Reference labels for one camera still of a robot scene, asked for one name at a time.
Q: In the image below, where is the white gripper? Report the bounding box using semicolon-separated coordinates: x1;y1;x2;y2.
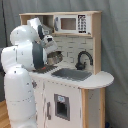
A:
41;35;58;54

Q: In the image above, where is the silver toy pot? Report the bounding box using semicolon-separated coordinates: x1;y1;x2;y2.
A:
47;51;63;65

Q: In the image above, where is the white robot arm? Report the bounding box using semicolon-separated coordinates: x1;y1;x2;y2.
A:
0;18;57;128

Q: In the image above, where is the wooden toy kitchen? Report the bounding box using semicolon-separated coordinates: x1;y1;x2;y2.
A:
20;11;114;128

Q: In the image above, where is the grey toy range hood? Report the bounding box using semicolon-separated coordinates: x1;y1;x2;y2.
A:
39;15;54;36

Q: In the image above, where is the black toy stovetop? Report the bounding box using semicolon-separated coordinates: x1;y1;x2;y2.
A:
33;65;57;74

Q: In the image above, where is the toy microwave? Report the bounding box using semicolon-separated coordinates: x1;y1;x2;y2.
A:
54;14;91;34

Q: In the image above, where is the black toy faucet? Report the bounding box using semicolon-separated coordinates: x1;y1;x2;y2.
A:
75;51;93;70

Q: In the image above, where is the grey toy sink basin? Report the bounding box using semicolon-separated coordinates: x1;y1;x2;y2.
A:
52;68;92;81

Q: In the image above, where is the toy dishwasher door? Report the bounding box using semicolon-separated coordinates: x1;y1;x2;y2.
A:
38;81;82;128

